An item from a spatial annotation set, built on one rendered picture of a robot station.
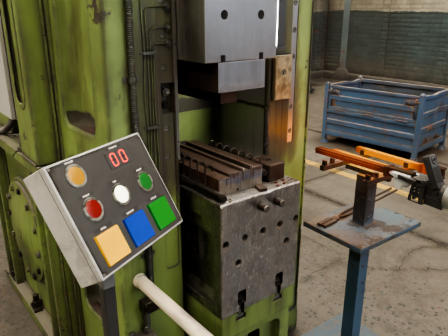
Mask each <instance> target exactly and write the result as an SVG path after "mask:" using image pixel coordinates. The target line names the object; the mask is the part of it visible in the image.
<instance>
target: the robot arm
mask: <svg viewBox="0 0 448 336"><path fill-rule="evenodd" d="M422 159H423V163H424V166H425V169H426V172H427V175H426V174H423V173H419V172H416V175H415V176H414V177H411V176H410V175H407V174H404V173H400V172H397V171H390V172H389V173H390V174H391V175H392V176H394V181H395V188H396V189H398V190H400V189H401V188H402V186H404V187H408V186H410V185H411V188H410V191H409V194H408V198H407V200H410V201H412V202H414V203H418V204H420V205H423V204H426V205H428V206H431V207H434V208H436V209H439V210H443V209H446V210H448V183H446V184H445V183H444V180H443V176H442V174H441V170H440V167H439V163H438V160H437V157H436V154H430V155H426V156H424V157H423V158H422ZM411 196H412V199H416V198H418V202H416V201H413V200H411Z"/></svg>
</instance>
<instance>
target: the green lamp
mask: <svg viewBox="0 0 448 336"><path fill-rule="evenodd" d="M139 181H140V184H141V185H142V186H143V187H144V188H146V189H149V188H151V184H152V182H151V178H150V177H149V176H148V175H147V174H146V173H142V174H140V176H139Z"/></svg>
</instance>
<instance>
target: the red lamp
mask: <svg viewBox="0 0 448 336"><path fill-rule="evenodd" d="M86 211H87V213H88V214H89V215H90V216H91V217H92V218H98V217H100V215H101V213H102V208H101V205H100V204H99V202H97V201H96V200H93V199H91V200H89V201H88V202H87V204H86Z"/></svg>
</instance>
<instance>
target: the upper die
mask: <svg viewBox="0 0 448 336"><path fill-rule="evenodd" d="M177 80H178V85H182V86H186V87H191V88H195V89H200V90H204V91H209V92H213V93H228V92H233V91H242V90H248V89H256V88H262V87H265V59H254V60H246V61H232V62H220V63H209V64H203V63H195V62H190V61H182V60H177Z"/></svg>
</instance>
